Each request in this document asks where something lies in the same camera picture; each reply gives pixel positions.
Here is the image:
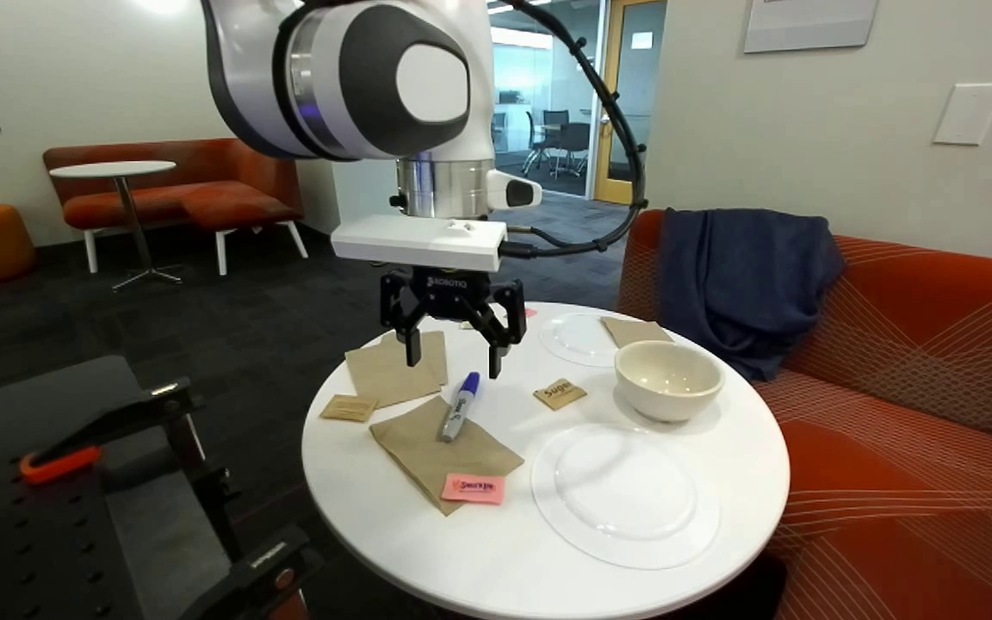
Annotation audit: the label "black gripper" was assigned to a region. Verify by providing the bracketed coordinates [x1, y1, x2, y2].
[376, 265, 528, 383]

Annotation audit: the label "grey marker blue cap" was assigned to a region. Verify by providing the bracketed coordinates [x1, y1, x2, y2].
[439, 368, 486, 446]

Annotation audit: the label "white ceramic bowl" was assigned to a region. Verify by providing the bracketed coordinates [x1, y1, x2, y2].
[611, 338, 730, 426]

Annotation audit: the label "cardboard box pieces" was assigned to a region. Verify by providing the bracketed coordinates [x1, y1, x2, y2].
[342, 328, 456, 414]

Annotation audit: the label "brown paper napkin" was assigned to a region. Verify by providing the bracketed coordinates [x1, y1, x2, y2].
[598, 313, 677, 353]
[367, 393, 528, 521]

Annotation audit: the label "small brown sugar packet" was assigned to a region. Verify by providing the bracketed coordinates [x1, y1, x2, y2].
[532, 377, 591, 414]
[316, 393, 378, 426]

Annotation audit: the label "small clear plastic plate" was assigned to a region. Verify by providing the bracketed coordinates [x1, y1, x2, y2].
[536, 302, 639, 374]

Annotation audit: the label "pink sweetener packet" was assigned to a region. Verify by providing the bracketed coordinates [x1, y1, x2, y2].
[439, 472, 510, 511]

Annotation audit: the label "orange lounge sofa white legs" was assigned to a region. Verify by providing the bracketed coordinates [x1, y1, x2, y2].
[42, 136, 313, 280]

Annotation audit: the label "navy blue blanket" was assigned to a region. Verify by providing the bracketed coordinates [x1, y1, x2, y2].
[660, 207, 851, 383]

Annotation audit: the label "small round white side table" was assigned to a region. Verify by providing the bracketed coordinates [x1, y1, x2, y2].
[49, 156, 185, 294]

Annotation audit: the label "orange patterned sofa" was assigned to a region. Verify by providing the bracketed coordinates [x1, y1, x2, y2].
[615, 204, 992, 620]

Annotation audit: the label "black perforated robot table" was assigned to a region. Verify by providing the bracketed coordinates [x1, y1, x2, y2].
[0, 353, 234, 620]

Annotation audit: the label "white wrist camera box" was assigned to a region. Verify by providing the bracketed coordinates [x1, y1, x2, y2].
[327, 214, 515, 275]

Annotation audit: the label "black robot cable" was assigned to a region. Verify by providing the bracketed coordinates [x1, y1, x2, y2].
[500, 0, 653, 262]

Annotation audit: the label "black clamp orange handle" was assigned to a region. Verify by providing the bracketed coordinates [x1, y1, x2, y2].
[13, 377, 316, 620]

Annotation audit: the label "wooden door frame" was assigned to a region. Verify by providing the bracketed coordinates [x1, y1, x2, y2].
[592, 0, 671, 211]

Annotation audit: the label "grey wall sign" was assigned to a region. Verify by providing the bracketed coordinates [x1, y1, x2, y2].
[741, 0, 882, 60]

